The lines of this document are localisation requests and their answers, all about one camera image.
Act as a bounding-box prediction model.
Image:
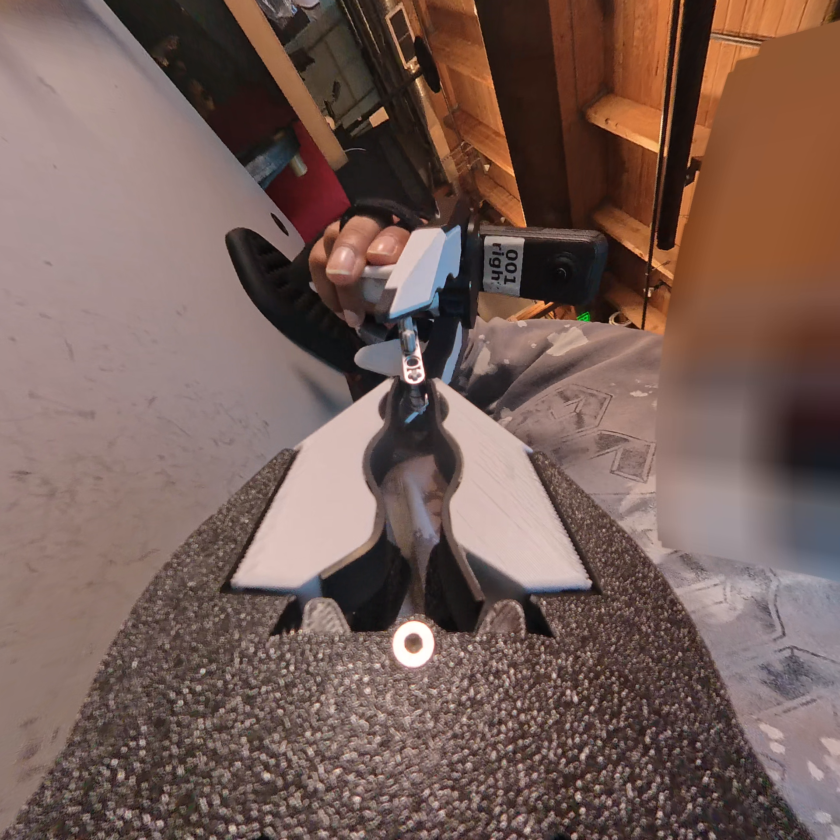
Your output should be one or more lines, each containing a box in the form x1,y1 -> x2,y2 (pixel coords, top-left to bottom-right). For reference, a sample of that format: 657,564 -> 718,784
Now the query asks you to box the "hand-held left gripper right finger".
423,378 -> 590,618

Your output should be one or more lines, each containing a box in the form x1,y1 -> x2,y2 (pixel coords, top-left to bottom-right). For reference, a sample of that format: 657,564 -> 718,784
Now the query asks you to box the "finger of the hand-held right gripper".
352,315 -> 463,384
365,226 -> 464,320

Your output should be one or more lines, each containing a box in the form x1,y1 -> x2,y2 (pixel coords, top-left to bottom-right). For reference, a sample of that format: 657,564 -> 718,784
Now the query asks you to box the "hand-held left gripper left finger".
234,378 -> 410,618

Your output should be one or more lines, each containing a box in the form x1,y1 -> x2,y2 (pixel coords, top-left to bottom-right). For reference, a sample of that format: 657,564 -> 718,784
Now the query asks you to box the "grey brick beam assembly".
397,329 -> 434,427

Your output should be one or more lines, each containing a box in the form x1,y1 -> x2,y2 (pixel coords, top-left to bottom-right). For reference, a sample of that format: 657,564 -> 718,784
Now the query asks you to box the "person's right hand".
308,214 -> 412,329

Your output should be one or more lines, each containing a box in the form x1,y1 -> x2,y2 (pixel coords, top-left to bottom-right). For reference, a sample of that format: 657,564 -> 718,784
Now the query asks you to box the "red cabinet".
210,86 -> 353,244

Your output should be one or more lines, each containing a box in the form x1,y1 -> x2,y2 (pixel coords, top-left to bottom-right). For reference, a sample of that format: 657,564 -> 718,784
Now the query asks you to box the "black round lamp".
411,33 -> 445,95

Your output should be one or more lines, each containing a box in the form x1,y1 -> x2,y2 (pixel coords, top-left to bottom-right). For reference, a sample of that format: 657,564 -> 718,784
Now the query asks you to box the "light wooden beam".
224,0 -> 350,172

